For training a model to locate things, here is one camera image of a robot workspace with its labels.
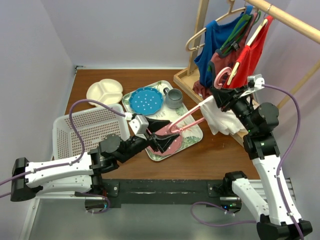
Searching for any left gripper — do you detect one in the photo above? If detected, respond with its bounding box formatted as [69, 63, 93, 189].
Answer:
[118, 116, 180, 164]

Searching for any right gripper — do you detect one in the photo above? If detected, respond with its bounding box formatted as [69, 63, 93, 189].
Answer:
[210, 84, 257, 133]

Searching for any pink plastic hanger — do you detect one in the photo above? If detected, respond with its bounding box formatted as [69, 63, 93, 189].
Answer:
[166, 66, 233, 135]

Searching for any white tank top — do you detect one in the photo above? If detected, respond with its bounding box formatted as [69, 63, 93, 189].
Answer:
[198, 95, 246, 135]

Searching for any red tank top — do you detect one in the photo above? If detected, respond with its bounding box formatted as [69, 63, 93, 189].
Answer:
[223, 15, 274, 89]

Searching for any cream wooden hanger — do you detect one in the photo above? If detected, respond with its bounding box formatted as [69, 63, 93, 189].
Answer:
[227, 18, 268, 86]

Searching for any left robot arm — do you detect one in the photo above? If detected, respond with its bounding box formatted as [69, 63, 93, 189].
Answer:
[10, 118, 180, 202]

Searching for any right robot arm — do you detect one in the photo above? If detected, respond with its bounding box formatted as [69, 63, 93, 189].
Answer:
[210, 86, 313, 240]

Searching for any maroon motorcycle tank top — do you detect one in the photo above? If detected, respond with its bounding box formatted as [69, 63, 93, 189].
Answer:
[192, 10, 255, 99]

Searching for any green velvet hanger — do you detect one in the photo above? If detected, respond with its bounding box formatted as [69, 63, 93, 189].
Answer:
[216, 10, 261, 58]

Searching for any blue tank top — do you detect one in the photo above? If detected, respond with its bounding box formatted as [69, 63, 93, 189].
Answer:
[194, 5, 253, 88]

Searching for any beige plastic hanger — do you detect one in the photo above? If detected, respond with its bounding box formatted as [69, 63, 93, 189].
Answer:
[185, 0, 246, 52]

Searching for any pink dotted plate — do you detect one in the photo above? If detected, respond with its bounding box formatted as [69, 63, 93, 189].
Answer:
[146, 124, 183, 157]

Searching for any floral serving tray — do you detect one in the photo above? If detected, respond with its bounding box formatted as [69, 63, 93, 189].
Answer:
[121, 80, 203, 162]

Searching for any blue dotted plate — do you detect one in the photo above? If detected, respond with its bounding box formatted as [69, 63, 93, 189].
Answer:
[129, 86, 164, 116]

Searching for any grey ceramic mug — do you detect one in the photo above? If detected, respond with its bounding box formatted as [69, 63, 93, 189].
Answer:
[163, 87, 183, 110]

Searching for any wooden clothes rack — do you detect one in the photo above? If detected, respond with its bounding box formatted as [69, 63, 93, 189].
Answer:
[173, 0, 320, 146]

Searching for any cream divided plate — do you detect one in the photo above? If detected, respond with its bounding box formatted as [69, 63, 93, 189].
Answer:
[86, 78, 123, 105]

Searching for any white plastic basket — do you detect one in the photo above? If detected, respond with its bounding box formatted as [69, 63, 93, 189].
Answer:
[52, 107, 130, 160]

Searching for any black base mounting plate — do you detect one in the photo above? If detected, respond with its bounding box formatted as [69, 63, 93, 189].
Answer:
[102, 179, 239, 208]

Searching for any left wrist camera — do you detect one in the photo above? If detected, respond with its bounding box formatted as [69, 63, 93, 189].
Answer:
[128, 115, 149, 139]

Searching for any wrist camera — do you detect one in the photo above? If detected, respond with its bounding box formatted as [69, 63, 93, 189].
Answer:
[247, 74, 265, 91]
[128, 115, 149, 139]

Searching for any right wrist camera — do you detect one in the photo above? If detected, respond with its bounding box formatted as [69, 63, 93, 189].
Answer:
[247, 74, 265, 91]

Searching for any aluminium rail frame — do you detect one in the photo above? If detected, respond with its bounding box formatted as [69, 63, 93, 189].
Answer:
[18, 177, 292, 240]

